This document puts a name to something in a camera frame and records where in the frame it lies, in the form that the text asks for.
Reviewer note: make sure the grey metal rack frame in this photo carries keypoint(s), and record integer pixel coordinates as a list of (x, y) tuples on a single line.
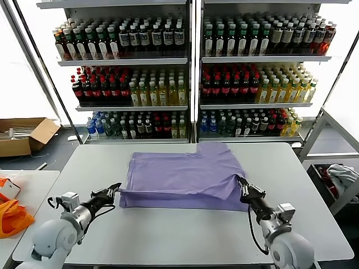
[(310, 134)]

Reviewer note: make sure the brown cardboard box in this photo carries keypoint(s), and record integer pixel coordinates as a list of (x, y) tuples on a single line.
[(16, 147)]

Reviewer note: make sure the dark frame pole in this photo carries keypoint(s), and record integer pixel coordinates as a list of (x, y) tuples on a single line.
[(333, 85), (48, 70)]

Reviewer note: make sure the dark tea bottle green label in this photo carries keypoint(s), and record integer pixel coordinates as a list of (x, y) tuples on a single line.
[(80, 47), (265, 42), (69, 47), (243, 42), (103, 46), (254, 42), (91, 46), (209, 42), (220, 42), (231, 42), (114, 46)]

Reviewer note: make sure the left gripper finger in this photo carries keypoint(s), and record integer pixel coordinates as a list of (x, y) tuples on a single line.
[(114, 194), (110, 188)]

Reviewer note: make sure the yellow juice bottle green label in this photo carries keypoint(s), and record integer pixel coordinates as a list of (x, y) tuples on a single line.
[(134, 96), (273, 93), (312, 92), (153, 96), (172, 96), (182, 96), (143, 96), (283, 93), (163, 96), (263, 93), (293, 93), (303, 93)]

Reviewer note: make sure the white grey cloth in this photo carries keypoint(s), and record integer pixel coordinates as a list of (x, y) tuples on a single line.
[(342, 176)]

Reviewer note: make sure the dark bottle blue-white label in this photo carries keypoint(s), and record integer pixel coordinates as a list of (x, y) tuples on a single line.
[(124, 39), (156, 38), (144, 38), (179, 37), (309, 36), (134, 39), (319, 36), (168, 37), (299, 35)]

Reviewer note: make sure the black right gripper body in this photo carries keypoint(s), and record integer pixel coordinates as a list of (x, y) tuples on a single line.
[(256, 201)]

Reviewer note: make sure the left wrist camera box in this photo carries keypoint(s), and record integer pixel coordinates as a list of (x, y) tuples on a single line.
[(70, 199)]

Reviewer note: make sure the orange cloth bag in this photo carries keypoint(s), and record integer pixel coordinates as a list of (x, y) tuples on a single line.
[(14, 221)]

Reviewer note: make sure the black storage crate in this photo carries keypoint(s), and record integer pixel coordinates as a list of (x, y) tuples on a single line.
[(313, 175)]

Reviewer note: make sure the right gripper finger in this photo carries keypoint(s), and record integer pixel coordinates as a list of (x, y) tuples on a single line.
[(244, 192), (253, 187)]

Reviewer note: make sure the orange-red drink bottle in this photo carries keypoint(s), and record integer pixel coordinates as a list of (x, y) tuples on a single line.
[(59, 47)]

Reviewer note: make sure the blue label water bottle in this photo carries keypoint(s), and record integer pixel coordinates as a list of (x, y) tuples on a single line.
[(100, 129), (213, 127), (90, 129), (204, 127)]

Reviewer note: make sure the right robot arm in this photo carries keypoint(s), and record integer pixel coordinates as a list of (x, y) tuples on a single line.
[(291, 246)]

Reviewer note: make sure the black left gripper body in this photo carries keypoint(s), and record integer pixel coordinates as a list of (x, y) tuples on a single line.
[(100, 201)]

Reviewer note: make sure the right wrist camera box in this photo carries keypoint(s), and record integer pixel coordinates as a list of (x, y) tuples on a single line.
[(286, 210)]

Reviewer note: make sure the red drink bottle blue-white label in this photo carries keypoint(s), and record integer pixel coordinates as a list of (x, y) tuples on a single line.
[(329, 36)]

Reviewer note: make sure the cola bottle red cap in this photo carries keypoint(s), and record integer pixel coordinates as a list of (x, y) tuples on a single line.
[(114, 89), (85, 89), (76, 89), (206, 88), (235, 88), (105, 89), (96, 89), (226, 88), (245, 88), (254, 88), (216, 88), (124, 89)]

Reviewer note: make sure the green tinted water bottle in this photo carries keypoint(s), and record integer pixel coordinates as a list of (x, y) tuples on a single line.
[(116, 129), (222, 127), (230, 127), (108, 129)]

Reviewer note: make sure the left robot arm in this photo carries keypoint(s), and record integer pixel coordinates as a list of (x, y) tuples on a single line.
[(53, 238)]

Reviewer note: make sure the grey metal shelf unit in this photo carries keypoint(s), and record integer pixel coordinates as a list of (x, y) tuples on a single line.
[(266, 59), (126, 62)]

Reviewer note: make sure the small cola bottle red label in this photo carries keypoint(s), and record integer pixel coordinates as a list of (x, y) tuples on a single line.
[(280, 124), (158, 129), (271, 124), (167, 129)]

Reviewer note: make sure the small dark bottle white cap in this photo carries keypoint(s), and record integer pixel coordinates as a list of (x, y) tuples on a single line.
[(255, 126), (263, 126), (238, 128), (124, 130), (132, 130), (148, 129), (247, 128), (140, 129)]

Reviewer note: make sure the red cloth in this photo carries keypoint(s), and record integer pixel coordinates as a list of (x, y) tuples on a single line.
[(326, 175)]

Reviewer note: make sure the white packing material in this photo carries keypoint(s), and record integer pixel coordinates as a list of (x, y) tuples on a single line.
[(19, 132)]

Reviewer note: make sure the white flat floor object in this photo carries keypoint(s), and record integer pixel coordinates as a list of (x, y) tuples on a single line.
[(74, 138)]

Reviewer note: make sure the purple t-shirt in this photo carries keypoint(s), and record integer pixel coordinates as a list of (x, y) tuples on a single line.
[(182, 173)]

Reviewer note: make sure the dark bottle beige label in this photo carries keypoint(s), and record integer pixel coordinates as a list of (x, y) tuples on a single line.
[(277, 36), (288, 36)]

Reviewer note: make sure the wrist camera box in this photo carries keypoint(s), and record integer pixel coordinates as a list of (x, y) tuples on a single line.
[(286, 210), (70, 199)]

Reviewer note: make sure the orange white small box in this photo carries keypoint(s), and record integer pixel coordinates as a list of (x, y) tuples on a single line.
[(12, 189)]

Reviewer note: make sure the small yellow drink bottle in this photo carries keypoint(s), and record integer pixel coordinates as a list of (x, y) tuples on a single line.
[(182, 130), (296, 126), (287, 127), (174, 130)]

